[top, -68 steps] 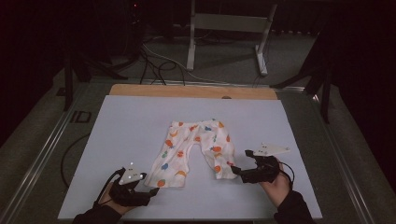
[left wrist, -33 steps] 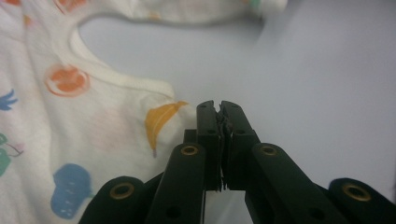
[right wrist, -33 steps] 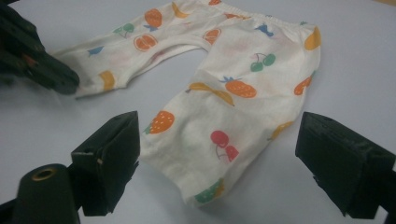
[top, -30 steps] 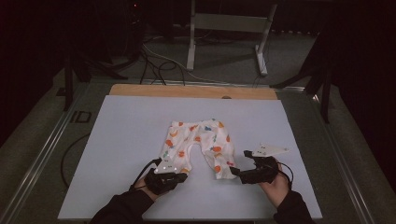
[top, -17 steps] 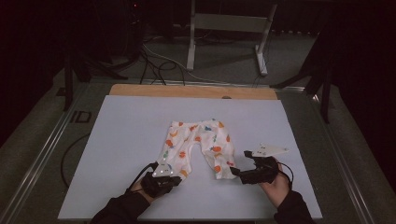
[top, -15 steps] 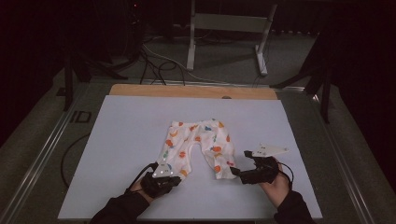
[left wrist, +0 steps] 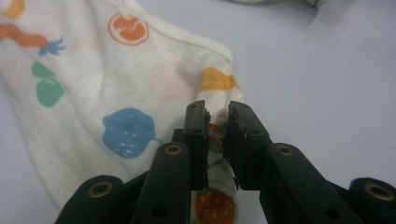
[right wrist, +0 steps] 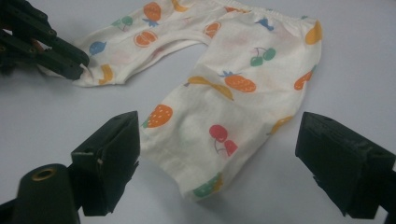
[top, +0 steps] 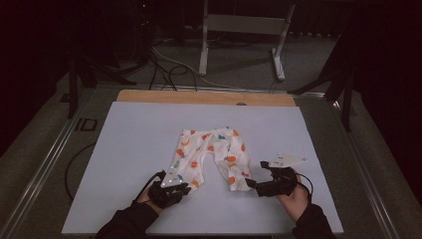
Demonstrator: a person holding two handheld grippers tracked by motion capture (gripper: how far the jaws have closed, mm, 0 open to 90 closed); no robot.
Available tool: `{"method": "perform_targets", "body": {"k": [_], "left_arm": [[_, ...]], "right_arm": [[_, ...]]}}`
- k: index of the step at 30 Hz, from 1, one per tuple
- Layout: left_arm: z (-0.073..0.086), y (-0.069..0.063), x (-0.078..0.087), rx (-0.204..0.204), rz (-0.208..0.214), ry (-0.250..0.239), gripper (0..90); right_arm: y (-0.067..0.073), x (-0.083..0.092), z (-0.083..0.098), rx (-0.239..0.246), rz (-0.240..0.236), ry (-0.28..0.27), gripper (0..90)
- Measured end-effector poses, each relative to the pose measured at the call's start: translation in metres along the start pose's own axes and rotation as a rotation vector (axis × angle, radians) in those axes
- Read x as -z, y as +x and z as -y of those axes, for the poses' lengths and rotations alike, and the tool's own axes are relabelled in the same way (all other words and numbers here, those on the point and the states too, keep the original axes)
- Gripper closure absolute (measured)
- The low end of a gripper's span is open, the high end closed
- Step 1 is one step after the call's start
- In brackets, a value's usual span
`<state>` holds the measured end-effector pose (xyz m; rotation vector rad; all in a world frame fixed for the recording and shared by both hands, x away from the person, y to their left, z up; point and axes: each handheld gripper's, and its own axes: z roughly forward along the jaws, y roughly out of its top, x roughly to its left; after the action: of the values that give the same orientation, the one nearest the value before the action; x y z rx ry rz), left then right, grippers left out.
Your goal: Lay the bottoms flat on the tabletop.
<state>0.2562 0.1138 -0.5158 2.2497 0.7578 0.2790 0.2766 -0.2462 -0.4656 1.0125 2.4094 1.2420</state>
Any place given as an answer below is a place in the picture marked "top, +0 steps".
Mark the person's left hand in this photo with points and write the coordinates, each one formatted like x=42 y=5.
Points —
x=146 y=198

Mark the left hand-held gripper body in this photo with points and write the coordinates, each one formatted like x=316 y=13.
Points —
x=166 y=194

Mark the aluminium floor rail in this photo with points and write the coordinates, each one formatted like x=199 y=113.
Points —
x=368 y=172
x=43 y=166

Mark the white metal stand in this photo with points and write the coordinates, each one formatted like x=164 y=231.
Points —
x=245 y=25

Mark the white fruit-print baby pants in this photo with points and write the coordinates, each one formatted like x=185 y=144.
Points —
x=219 y=149

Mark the dark equipment with red light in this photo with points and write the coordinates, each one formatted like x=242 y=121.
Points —
x=142 y=30

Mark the person's right hand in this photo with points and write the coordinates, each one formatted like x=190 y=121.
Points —
x=297 y=202

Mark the light grey table mat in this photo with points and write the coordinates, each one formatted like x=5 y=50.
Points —
x=132 y=132

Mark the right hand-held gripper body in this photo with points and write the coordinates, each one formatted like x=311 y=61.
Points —
x=282 y=181

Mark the black metal stand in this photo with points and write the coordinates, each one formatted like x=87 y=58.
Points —
x=74 y=83
x=346 y=99

